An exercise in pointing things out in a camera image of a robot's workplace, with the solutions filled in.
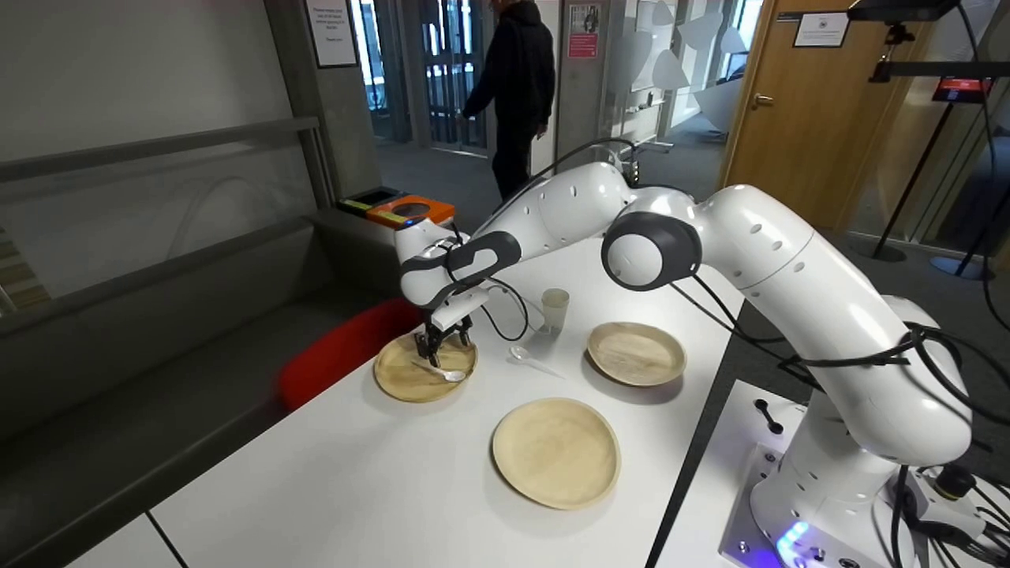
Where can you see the small brown grainy plate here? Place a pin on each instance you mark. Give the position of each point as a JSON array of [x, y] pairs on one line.
[[404, 378]]

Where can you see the framed wall notice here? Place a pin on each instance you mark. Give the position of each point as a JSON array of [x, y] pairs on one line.
[[333, 33]]

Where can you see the grey sofa bench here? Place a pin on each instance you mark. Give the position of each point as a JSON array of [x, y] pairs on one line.
[[159, 420]]

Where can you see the red seat cushion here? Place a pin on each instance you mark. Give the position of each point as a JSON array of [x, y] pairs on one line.
[[341, 351]]

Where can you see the pale smooth round plate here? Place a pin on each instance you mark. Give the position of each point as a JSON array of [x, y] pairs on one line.
[[554, 455]]

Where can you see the person in black clothes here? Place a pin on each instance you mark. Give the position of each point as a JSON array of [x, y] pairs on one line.
[[523, 82]]

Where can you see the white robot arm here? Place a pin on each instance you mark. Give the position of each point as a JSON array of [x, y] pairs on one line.
[[822, 305]]

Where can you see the dark recycling bin lid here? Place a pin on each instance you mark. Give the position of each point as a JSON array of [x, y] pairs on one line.
[[366, 199]]

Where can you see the black tripod stand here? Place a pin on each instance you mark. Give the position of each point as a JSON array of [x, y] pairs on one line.
[[927, 70]]

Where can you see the pink wall sign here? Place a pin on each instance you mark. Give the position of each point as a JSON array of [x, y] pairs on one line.
[[585, 44]]

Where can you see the glass railing with handrail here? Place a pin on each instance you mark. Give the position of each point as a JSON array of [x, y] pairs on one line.
[[209, 199]]

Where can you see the white paper cup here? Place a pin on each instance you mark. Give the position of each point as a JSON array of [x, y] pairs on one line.
[[554, 307]]

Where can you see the large brown streaked plate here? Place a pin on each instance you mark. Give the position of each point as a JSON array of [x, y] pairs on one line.
[[635, 354]]

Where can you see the wooden door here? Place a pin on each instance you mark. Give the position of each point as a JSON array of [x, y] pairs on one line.
[[809, 128]]

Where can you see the white paper door sign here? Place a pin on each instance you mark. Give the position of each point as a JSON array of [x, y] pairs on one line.
[[822, 30]]

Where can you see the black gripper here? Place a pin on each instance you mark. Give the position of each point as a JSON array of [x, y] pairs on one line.
[[448, 325]]

